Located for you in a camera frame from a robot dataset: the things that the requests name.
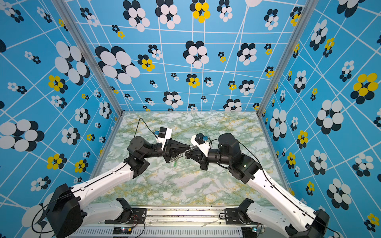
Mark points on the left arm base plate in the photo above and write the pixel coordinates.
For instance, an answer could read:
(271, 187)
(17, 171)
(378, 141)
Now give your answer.
(133, 216)

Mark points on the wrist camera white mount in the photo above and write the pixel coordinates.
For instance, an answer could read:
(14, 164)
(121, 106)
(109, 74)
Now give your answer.
(202, 142)
(162, 135)

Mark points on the metal keyring disc with rings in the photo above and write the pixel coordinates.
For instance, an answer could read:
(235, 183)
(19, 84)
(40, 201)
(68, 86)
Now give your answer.
(177, 157)

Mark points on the right green circuit board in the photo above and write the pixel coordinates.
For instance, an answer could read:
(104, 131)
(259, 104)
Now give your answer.
(250, 232)

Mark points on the right aluminium corner post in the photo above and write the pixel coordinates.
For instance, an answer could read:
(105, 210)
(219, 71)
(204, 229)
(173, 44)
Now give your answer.
(307, 12)

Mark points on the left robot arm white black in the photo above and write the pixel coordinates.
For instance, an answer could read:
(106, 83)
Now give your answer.
(70, 207)

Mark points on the left aluminium corner post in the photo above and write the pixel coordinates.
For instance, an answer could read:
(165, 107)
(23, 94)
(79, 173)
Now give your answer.
(79, 39)

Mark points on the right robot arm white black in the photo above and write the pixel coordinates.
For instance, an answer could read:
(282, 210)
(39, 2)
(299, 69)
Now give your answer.
(293, 218)

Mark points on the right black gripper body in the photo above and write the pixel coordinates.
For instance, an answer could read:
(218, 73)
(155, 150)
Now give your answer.
(205, 163)

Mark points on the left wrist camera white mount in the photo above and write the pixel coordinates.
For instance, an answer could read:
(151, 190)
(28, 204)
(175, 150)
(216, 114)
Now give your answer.
(162, 135)

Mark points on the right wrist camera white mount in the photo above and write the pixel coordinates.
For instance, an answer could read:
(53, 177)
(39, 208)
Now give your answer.
(202, 142)

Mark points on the left green circuit board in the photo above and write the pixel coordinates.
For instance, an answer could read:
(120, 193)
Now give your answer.
(122, 231)

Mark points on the green circuit board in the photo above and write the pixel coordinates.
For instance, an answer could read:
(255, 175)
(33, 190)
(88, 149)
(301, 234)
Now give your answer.
(250, 232)
(122, 231)

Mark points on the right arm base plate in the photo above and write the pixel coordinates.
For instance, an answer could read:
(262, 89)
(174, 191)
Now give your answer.
(231, 216)

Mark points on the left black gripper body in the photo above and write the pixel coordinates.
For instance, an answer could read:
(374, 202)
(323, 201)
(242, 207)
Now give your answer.
(166, 153)

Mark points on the aluminium corner post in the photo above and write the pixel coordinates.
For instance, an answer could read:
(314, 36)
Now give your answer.
(79, 39)
(307, 12)

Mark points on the aluminium front rail frame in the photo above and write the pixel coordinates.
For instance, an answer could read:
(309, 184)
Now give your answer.
(176, 222)

